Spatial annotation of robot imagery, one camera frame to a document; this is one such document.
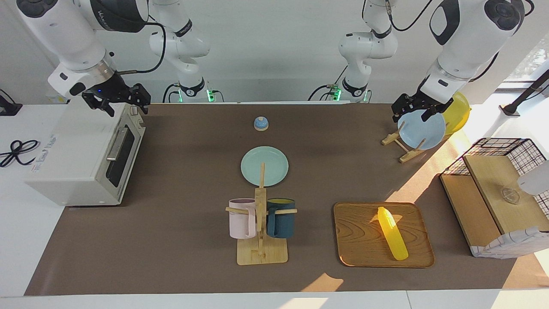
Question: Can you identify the cream toaster oven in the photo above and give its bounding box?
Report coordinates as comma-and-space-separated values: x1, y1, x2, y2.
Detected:
24, 101, 146, 207

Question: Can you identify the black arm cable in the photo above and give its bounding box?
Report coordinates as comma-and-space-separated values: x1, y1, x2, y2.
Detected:
116, 21, 167, 76
362, 0, 534, 84

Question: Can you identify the yellow plate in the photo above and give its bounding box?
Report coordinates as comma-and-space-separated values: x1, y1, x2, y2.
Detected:
442, 91, 471, 136

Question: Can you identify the black base cable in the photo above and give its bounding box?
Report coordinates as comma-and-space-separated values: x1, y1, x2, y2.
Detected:
308, 64, 349, 101
162, 83, 181, 103

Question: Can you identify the pink mug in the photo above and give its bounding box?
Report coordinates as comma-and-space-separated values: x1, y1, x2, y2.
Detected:
229, 198, 258, 239

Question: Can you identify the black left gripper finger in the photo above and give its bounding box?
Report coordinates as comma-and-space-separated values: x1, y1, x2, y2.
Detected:
420, 100, 454, 123
391, 95, 408, 124

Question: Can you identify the dark blue mug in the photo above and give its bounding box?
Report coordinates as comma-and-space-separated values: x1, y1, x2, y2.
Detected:
266, 198, 296, 239

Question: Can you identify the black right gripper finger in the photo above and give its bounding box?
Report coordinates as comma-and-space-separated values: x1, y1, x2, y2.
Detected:
82, 92, 115, 117
133, 84, 151, 115

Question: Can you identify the glass oven door with handle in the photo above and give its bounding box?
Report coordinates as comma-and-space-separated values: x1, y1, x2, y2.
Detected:
97, 112, 146, 205

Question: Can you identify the light green plate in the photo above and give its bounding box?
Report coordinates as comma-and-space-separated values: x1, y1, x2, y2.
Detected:
240, 146, 289, 187

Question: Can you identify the square wooden tray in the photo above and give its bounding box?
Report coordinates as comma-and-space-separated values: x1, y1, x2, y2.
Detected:
333, 202, 435, 268

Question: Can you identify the white rounded plastic object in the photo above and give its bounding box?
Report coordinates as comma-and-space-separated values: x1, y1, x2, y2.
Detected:
517, 160, 549, 196

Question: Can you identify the black stand base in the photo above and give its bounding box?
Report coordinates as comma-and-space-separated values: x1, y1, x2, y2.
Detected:
0, 89, 23, 116

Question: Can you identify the wooden plate rack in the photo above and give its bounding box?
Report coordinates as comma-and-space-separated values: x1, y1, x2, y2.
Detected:
381, 121, 451, 164

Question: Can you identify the small clear glass dish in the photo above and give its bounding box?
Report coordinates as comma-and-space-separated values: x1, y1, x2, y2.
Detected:
500, 188, 521, 205

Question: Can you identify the light blue plate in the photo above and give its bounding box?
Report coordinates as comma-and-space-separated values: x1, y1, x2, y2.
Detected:
397, 109, 446, 151

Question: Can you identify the wooden mug rack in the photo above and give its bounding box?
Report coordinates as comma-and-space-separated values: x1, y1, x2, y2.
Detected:
226, 162, 298, 266

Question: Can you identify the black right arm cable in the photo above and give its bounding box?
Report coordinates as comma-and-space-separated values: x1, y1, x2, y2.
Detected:
116, 21, 167, 76

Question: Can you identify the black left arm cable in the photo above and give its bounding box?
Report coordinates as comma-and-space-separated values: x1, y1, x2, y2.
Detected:
362, 0, 534, 84

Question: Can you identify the brown table mat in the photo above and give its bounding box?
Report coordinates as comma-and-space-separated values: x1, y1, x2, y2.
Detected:
24, 103, 549, 297

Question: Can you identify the black coiled cable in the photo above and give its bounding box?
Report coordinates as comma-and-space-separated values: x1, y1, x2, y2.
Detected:
0, 139, 40, 168

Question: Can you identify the black angled stand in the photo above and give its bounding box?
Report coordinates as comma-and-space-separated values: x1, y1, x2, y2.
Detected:
500, 69, 549, 117

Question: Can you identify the yellow corn cob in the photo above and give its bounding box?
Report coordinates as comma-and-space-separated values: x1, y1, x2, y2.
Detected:
377, 206, 409, 261

